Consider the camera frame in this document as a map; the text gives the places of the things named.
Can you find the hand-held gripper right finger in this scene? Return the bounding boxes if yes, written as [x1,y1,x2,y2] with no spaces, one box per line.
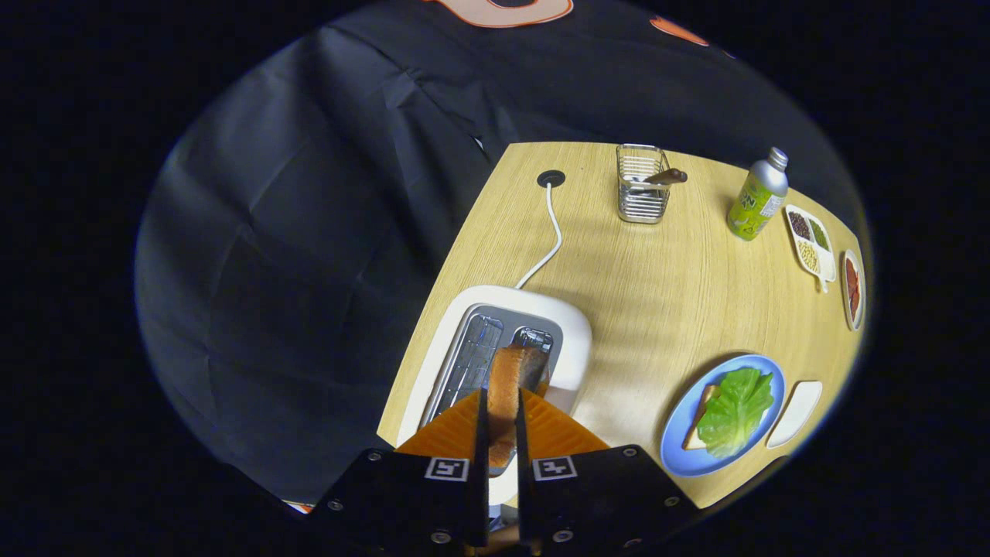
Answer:
[515,388,701,548]

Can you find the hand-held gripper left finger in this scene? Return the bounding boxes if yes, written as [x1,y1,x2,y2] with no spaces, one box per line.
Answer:
[308,388,491,548]

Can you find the brown toast slice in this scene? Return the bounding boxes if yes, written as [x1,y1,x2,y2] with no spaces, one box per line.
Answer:
[486,346,546,469]

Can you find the green lettuce leaf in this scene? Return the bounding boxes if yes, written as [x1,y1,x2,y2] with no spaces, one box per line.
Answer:
[696,367,776,459]

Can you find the blue plate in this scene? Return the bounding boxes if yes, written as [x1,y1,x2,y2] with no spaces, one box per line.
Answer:
[660,354,787,477]

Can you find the white bread slice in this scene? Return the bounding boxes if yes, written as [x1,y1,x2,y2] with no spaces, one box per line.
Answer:
[682,384,720,451]

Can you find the white toaster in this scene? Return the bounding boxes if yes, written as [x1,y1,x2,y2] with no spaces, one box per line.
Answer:
[394,285,593,511]

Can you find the white square plate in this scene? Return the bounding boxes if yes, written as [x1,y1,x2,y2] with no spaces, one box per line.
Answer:
[766,381,824,449]

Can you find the black backdrop cloth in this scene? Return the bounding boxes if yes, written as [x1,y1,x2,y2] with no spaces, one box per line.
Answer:
[135,0,867,504]

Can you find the white oval plate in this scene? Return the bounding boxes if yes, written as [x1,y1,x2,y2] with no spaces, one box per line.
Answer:
[841,249,866,332]

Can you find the white divided dish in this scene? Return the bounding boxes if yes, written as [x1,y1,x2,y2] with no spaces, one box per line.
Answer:
[783,203,838,293]

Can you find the green drink bottle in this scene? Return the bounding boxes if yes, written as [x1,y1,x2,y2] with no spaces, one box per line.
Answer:
[726,147,790,242]

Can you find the white toaster cable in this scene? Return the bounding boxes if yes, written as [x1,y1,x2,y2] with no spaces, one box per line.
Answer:
[514,182,563,289]

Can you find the metal wire utensil holder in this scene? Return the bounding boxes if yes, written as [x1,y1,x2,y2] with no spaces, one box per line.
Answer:
[616,144,671,225]

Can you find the wooden utensil handle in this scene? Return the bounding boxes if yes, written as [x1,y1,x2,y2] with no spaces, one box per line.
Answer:
[630,168,688,190]

